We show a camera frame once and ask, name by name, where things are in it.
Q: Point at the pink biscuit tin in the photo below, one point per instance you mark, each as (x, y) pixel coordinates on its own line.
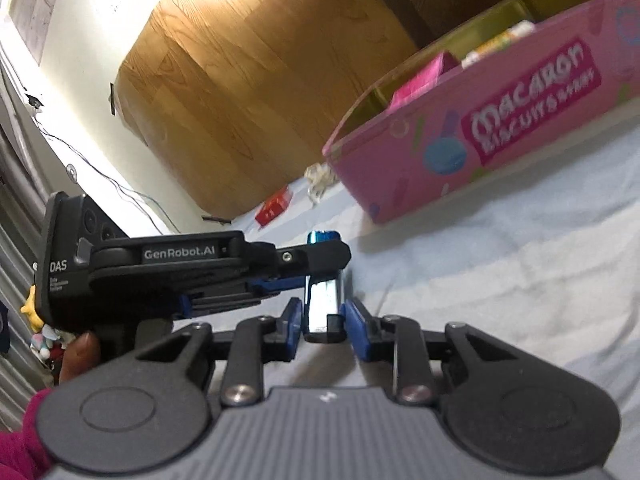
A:
(450, 150)

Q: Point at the person's left hand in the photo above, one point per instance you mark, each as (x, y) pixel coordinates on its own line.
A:
(80, 357)

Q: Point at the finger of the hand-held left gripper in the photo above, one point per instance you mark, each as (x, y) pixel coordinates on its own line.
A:
(280, 287)
(315, 257)

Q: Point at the black tape strip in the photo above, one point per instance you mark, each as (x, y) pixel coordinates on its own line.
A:
(216, 218)
(112, 99)

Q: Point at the magenta shiny pouch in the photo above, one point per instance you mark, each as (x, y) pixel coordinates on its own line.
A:
(420, 82)

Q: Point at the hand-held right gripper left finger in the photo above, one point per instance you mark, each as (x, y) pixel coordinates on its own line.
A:
(295, 330)

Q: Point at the small plush toy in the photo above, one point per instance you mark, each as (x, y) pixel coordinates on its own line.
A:
(47, 342)

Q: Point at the paper sheet on wall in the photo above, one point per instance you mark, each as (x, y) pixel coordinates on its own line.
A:
(32, 15)

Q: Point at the small red box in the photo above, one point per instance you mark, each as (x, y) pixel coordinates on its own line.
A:
(274, 207)

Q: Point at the wooden headboard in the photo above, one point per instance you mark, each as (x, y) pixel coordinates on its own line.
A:
(240, 90)

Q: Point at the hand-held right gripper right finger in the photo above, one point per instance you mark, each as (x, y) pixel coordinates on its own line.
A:
(357, 330)

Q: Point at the striped bed sheet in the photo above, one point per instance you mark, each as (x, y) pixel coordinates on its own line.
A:
(500, 270)

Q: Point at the clear crumpled wrapper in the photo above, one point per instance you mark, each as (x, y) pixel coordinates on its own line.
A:
(320, 182)

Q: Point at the white plastic bottle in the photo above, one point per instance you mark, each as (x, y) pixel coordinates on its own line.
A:
(495, 42)

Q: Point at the yellow star toy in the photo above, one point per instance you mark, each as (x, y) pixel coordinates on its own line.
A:
(31, 307)

